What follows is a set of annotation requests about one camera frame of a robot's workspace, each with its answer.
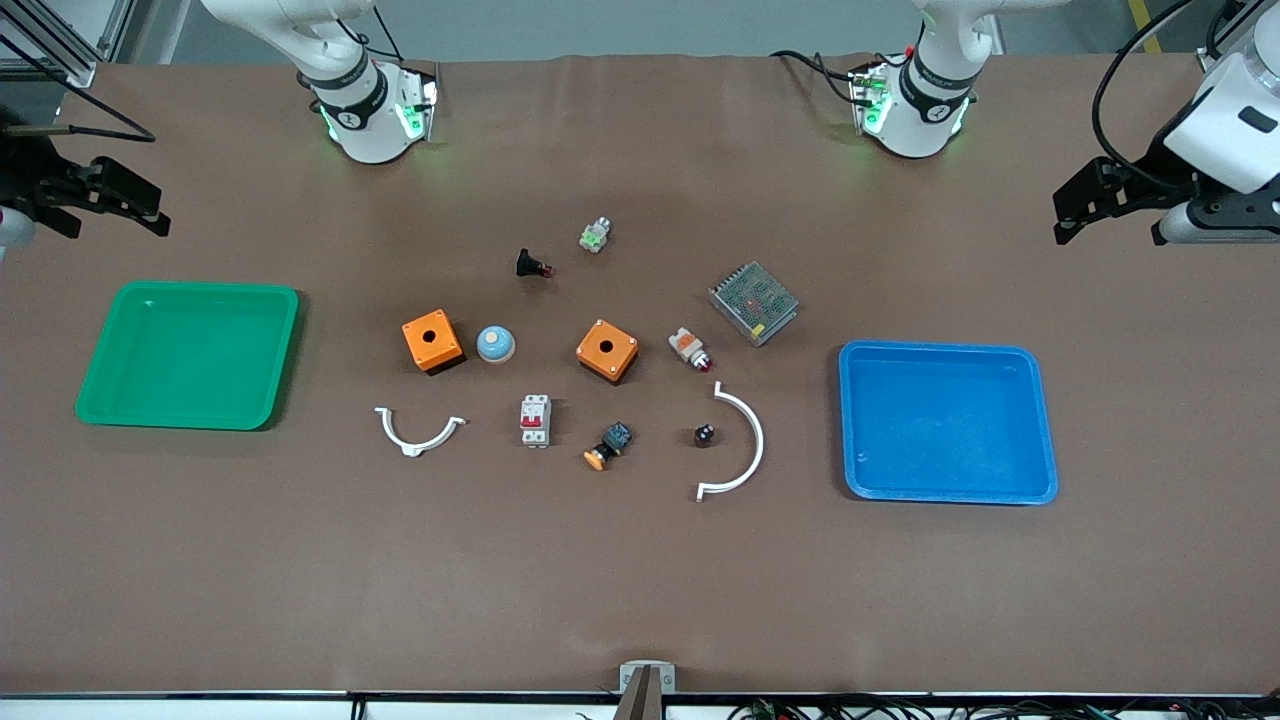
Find red white indicator lamp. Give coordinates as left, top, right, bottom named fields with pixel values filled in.
left=668, top=326, right=715, bottom=374

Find orange push-button enclosure box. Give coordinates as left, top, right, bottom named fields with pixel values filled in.
left=402, top=309, right=467, bottom=376
left=576, top=319, right=640, bottom=385

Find white red circuit breaker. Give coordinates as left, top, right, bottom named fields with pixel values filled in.
left=519, top=394, right=554, bottom=450

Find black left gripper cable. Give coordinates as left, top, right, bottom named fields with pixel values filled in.
left=1090, top=0, right=1216, bottom=196

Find black right base cable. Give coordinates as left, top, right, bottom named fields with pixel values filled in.
left=365, top=0, right=406, bottom=63

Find brown table mat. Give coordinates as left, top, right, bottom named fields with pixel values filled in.
left=0, top=52, right=1280, bottom=696

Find yellow mushroom push button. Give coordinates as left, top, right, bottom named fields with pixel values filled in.
left=583, top=422, right=635, bottom=472

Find green plastic tray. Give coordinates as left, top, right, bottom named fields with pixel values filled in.
left=75, top=281, right=301, bottom=433

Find grey metal bracket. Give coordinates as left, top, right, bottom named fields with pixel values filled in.
left=619, top=661, right=677, bottom=694

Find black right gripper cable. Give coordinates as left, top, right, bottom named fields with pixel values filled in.
left=0, top=85, right=158, bottom=143

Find black left base cables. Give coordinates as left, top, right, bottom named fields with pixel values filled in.
left=770, top=48, right=871, bottom=106

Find small white pipe clamp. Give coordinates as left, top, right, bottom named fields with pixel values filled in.
left=374, top=405, right=468, bottom=458

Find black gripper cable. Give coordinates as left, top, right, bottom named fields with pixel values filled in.
left=0, top=85, right=158, bottom=143
left=1090, top=0, right=1216, bottom=196

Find metal mesh power supply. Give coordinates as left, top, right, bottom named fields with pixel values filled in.
left=707, top=261, right=801, bottom=348

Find blue plastic tray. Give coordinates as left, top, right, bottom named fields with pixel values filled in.
left=840, top=342, right=1060, bottom=506

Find large white pipe clamp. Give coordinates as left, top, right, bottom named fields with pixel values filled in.
left=696, top=381, right=767, bottom=502

